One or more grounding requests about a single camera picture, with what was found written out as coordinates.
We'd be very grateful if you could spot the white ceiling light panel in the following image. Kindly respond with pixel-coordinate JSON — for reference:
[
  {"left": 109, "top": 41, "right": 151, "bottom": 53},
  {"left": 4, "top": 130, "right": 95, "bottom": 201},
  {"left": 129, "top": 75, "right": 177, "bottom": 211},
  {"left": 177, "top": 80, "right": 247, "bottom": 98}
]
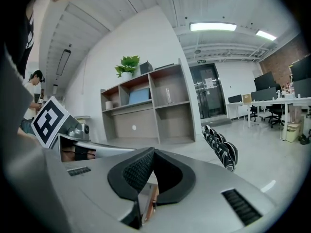
[
  {"left": 189, "top": 22, "right": 238, "bottom": 32},
  {"left": 255, "top": 30, "right": 277, "bottom": 41}
]

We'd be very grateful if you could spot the green plant in white pot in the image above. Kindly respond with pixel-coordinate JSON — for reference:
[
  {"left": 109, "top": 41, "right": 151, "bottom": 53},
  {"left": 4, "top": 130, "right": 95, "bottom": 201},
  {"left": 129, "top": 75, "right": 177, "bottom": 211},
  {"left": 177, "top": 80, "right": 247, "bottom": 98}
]
[{"left": 114, "top": 55, "right": 140, "bottom": 81}]

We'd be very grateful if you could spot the grey wooden desk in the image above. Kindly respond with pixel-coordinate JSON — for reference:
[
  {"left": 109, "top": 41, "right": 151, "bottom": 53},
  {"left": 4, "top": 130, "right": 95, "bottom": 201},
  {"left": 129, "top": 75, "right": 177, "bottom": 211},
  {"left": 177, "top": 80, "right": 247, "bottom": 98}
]
[{"left": 97, "top": 136, "right": 223, "bottom": 166}]

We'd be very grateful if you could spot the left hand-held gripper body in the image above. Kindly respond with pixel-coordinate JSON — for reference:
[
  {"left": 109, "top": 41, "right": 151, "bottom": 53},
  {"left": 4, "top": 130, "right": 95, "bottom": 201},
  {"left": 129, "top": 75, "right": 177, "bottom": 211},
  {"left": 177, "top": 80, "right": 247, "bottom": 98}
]
[{"left": 31, "top": 96, "right": 137, "bottom": 162}]

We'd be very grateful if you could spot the beige storage box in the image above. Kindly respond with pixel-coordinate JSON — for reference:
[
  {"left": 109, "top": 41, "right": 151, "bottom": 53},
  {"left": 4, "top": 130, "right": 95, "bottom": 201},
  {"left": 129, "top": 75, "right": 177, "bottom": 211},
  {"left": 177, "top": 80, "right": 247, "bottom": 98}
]
[{"left": 285, "top": 122, "right": 302, "bottom": 143}]

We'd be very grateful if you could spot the black-framed ceiling lamp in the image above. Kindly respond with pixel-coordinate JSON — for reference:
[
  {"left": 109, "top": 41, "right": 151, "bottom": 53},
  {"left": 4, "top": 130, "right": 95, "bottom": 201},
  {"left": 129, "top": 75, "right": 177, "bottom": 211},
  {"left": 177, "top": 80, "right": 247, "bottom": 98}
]
[{"left": 56, "top": 49, "right": 71, "bottom": 76}]

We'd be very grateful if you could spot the long white office desk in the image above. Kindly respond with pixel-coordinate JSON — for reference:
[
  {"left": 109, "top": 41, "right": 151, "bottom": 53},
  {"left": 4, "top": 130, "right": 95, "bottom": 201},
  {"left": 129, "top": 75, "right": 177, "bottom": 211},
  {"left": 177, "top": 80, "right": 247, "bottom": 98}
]
[{"left": 225, "top": 97, "right": 311, "bottom": 142}]

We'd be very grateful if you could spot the person's black clothing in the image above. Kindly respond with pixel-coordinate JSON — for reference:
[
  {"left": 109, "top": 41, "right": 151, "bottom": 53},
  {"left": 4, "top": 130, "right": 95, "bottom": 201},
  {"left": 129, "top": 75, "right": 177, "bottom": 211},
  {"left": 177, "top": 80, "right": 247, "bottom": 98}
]
[{"left": 4, "top": 0, "right": 35, "bottom": 79}]

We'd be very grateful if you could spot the light blue board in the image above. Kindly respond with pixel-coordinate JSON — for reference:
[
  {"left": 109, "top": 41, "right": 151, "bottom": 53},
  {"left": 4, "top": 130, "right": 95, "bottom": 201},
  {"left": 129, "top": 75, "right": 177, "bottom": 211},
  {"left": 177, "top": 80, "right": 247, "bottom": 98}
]
[{"left": 128, "top": 88, "right": 151, "bottom": 105}]

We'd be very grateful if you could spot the black desk divider panel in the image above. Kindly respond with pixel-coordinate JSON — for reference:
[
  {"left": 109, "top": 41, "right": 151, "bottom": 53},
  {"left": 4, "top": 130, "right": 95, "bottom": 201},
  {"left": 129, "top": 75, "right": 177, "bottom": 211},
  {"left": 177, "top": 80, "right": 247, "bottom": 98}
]
[
  {"left": 250, "top": 86, "right": 277, "bottom": 102},
  {"left": 293, "top": 78, "right": 311, "bottom": 99}
]

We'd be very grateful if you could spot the black computer monitor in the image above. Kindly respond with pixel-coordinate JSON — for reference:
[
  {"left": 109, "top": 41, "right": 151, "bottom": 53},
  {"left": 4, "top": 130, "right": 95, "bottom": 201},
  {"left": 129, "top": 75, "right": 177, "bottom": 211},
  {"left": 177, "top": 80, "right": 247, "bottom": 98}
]
[{"left": 254, "top": 71, "right": 276, "bottom": 91}]

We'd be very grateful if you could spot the black double door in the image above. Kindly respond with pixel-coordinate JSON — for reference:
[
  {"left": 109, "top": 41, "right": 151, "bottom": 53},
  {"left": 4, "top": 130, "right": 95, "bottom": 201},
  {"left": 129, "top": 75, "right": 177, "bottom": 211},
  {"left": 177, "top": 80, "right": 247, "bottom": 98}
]
[{"left": 189, "top": 62, "right": 228, "bottom": 121}]

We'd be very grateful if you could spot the black picture frame standing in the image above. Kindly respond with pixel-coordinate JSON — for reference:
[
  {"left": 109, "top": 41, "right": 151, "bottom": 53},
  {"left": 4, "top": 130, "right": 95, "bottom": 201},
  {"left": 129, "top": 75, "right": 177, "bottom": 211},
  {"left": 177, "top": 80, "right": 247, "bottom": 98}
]
[{"left": 139, "top": 61, "right": 154, "bottom": 75}]

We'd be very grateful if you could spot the black desk screen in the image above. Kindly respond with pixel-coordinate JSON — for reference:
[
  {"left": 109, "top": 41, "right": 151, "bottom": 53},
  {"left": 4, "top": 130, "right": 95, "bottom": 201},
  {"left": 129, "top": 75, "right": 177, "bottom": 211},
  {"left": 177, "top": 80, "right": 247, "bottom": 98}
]
[{"left": 227, "top": 94, "right": 243, "bottom": 104}]

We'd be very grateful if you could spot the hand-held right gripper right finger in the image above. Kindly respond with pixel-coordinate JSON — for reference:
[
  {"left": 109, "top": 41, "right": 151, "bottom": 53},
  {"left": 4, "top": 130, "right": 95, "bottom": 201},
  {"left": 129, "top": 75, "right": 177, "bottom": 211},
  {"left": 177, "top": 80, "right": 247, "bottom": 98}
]
[{"left": 154, "top": 149, "right": 196, "bottom": 205}]

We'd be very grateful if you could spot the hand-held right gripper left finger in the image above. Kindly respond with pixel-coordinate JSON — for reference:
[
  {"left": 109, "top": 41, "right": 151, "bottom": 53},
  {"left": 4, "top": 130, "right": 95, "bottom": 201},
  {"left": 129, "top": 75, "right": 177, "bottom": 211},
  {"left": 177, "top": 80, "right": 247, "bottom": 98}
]
[{"left": 107, "top": 147, "right": 156, "bottom": 201}]

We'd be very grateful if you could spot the grey wooden desk hutch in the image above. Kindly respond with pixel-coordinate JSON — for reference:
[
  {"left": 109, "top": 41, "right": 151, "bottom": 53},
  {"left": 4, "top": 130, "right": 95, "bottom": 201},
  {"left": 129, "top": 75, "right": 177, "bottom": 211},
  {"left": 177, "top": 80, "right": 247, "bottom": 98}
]
[{"left": 100, "top": 58, "right": 196, "bottom": 145}]

